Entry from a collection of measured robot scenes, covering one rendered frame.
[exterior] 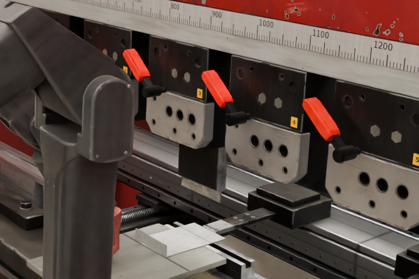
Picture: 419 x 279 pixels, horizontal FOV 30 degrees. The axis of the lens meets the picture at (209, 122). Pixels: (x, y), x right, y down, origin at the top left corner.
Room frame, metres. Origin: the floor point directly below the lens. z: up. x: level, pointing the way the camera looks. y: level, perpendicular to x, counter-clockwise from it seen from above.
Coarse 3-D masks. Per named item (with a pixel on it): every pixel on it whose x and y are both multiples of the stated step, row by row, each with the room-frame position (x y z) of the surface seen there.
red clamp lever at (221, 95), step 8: (208, 72) 1.13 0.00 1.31; (208, 80) 1.12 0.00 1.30; (216, 80) 1.12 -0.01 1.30; (208, 88) 1.12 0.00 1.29; (216, 88) 1.11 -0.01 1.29; (224, 88) 1.12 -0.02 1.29; (216, 96) 1.11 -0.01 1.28; (224, 96) 1.10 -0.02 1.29; (224, 104) 1.10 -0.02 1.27; (232, 104) 1.10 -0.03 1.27; (232, 112) 1.09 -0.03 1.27; (240, 112) 1.09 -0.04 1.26; (232, 120) 1.07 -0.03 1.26; (240, 120) 1.08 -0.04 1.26
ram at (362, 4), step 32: (32, 0) 1.58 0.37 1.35; (64, 0) 1.49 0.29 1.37; (192, 0) 1.22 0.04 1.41; (224, 0) 1.16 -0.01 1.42; (256, 0) 1.11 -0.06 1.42; (288, 0) 1.07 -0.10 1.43; (320, 0) 1.02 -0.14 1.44; (352, 0) 0.99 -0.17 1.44; (384, 0) 0.95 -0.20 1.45; (416, 0) 0.92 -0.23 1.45; (160, 32) 1.27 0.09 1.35; (192, 32) 1.21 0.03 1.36; (224, 32) 1.16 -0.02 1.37; (352, 32) 0.98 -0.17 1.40; (384, 32) 0.95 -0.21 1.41; (416, 32) 0.91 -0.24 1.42; (288, 64) 1.06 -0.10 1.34; (320, 64) 1.02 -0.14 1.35; (352, 64) 0.98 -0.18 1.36; (416, 96) 0.91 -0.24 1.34
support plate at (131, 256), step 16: (160, 224) 1.30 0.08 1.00; (128, 240) 1.22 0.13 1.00; (112, 256) 1.16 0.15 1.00; (128, 256) 1.16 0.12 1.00; (144, 256) 1.16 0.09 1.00; (160, 256) 1.16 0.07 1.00; (176, 256) 1.17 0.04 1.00; (192, 256) 1.17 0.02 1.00; (208, 256) 1.17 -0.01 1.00; (112, 272) 1.10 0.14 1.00; (128, 272) 1.10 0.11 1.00; (144, 272) 1.10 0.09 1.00; (160, 272) 1.11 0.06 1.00; (176, 272) 1.11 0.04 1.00; (192, 272) 1.12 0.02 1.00
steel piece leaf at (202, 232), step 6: (186, 228) 1.28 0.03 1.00; (192, 228) 1.28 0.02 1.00; (198, 228) 1.28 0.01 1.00; (204, 228) 1.28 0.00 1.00; (198, 234) 1.25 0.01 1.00; (204, 234) 1.26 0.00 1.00; (210, 234) 1.26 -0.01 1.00; (216, 234) 1.26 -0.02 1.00; (210, 240) 1.23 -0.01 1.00; (216, 240) 1.23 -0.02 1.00
